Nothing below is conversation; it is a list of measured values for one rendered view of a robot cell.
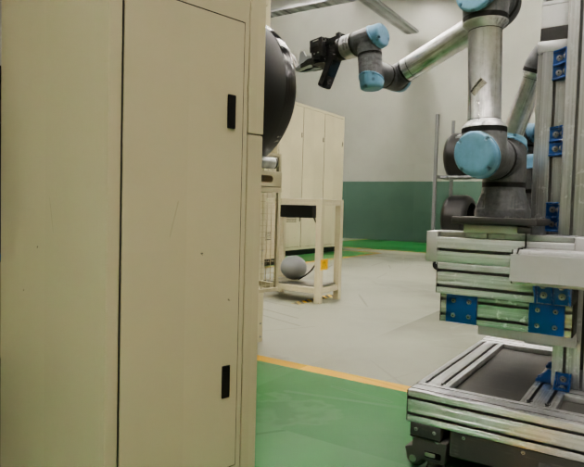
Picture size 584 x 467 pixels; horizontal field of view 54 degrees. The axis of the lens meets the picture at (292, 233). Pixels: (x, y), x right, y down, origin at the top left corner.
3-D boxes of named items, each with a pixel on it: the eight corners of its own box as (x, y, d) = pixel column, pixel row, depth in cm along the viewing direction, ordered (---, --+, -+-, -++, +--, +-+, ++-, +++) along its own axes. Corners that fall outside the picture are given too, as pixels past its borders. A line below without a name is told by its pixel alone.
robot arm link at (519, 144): (532, 183, 161) (535, 135, 161) (514, 181, 152) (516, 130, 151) (491, 183, 170) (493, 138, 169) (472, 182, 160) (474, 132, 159)
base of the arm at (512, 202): (535, 218, 164) (537, 183, 163) (525, 218, 151) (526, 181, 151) (482, 216, 172) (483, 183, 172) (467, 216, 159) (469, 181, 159)
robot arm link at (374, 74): (395, 90, 178) (393, 56, 178) (374, 83, 169) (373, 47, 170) (374, 95, 183) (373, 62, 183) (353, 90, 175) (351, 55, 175)
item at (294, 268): (319, 304, 429) (322, 198, 425) (255, 296, 462) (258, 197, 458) (340, 298, 458) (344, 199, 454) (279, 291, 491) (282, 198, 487)
